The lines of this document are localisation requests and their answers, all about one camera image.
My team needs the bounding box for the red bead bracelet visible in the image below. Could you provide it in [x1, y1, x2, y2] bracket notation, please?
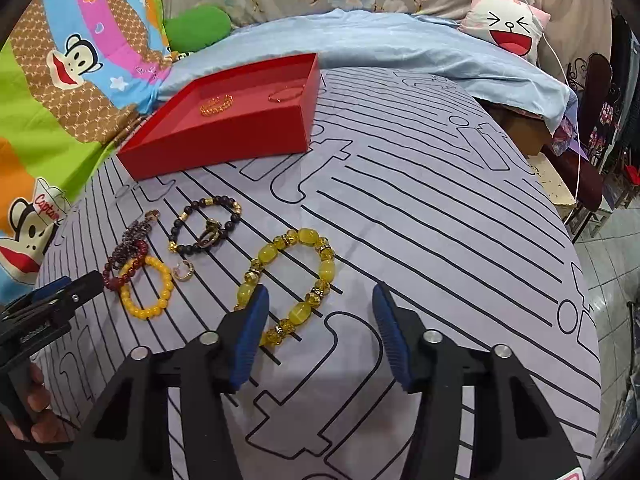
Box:
[102, 240, 151, 293]

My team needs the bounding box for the dark metal chair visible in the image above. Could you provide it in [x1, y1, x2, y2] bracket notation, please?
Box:
[542, 52, 623, 241]

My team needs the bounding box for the person's left hand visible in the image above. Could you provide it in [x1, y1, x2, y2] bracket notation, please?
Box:
[25, 362, 73, 443]

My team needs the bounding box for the beige wooden board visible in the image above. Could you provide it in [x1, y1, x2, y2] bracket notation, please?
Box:
[527, 152, 578, 208]

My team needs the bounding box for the cartoon monkey printed blanket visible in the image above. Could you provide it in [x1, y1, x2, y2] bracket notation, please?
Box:
[0, 0, 173, 306]

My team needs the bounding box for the large translucent yellow bead bracelet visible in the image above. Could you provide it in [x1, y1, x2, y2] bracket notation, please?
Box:
[234, 227, 337, 348]

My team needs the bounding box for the dark garnet bead bracelet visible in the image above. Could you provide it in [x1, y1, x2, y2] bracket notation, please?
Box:
[111, 210, 162, 266]

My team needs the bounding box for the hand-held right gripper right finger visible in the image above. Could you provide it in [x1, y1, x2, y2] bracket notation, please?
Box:
[372, 281, 583, 480]

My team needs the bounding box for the gold beaded bangle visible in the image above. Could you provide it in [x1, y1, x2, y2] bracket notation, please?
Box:
[200, 94, 235, 117]

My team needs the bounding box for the cat face pillow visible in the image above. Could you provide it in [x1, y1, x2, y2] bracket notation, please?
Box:
[459, 0, 552, 63]

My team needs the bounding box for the light blue blanket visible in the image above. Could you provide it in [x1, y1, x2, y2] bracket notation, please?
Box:
[150, 9, 573, 136]

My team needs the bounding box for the brown cardboard box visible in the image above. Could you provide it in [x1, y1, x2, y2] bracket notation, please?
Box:
[482, 102, 551, 156]

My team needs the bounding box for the red jewelry box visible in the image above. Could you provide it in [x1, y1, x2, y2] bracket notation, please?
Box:
[116, 52, 321, 181]

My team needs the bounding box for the gold ring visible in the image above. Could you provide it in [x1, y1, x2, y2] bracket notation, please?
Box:
[196, 218, 224, 250]

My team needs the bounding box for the small yellow bead bracelet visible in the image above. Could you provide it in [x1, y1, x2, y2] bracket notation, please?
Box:
[118, 255, 175, 321]

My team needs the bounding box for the white cable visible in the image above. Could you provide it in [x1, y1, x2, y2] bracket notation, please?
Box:
[502, 0, 583, 221]

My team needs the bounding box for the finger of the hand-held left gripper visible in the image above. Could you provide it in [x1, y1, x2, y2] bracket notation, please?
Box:
[0, 276, 72, 321]
[30, 271, 104, 333]

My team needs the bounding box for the green plush cushion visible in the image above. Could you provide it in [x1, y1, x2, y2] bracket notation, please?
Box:
[164, 4, 233, 53]

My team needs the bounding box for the black and gold bead bracelet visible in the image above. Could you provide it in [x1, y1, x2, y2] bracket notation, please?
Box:
[167, 198, 242, 256]

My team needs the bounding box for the thin rose gold bangle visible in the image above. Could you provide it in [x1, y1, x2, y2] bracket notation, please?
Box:
[267, 86, 304, 104]

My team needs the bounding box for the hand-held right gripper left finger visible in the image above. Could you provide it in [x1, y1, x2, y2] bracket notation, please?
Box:
[62, 284, 271, 480]

